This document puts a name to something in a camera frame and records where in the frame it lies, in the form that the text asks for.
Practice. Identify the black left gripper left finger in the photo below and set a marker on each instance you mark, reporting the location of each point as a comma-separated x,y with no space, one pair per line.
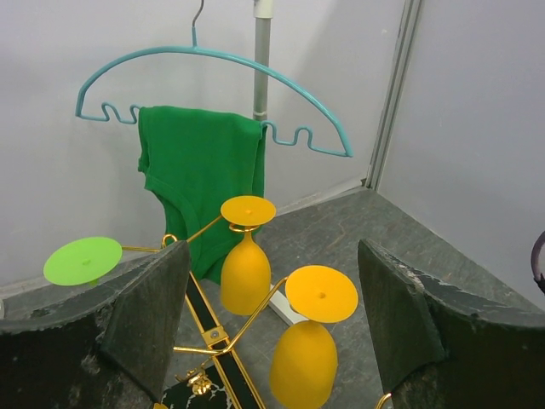
108,347

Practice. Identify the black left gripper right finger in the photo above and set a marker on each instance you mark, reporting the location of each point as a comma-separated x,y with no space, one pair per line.
438,346

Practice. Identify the lime green wine glass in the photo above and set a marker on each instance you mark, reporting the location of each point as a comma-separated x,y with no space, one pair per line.
82,261

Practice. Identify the gold wine glass rack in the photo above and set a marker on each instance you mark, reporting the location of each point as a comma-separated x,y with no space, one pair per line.
219,344

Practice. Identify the orange wine glass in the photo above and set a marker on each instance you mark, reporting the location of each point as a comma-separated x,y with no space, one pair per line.
305,362
246,272

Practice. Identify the silver white clothes rail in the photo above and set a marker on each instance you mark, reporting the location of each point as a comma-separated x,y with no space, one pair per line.
263,14

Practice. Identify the green cloth on hanger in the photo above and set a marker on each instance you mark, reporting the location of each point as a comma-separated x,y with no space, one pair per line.
193,161

